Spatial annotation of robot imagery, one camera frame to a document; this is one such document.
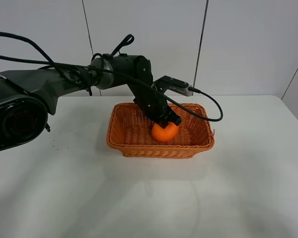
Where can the orange fruit with stem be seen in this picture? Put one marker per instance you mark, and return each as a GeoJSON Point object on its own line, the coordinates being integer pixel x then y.
{"type": "Point", "coordinates": [160, 134]}

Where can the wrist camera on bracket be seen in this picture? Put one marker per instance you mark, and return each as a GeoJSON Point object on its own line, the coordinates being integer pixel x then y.
{"type": "Point", "coordinates": [168, 83]}

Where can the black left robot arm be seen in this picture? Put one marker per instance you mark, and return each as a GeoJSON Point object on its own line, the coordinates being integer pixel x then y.
{"type": "Point", "coordinates": [28, 97]}

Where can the orange woven wicker basket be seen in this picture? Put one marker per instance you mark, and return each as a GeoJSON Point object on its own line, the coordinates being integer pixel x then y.
{"type": "Point", "coordinates": [129, 131]}

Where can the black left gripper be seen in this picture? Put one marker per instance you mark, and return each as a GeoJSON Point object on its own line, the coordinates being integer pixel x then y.
{"type": "Point", "coordinates": [153, 105]}

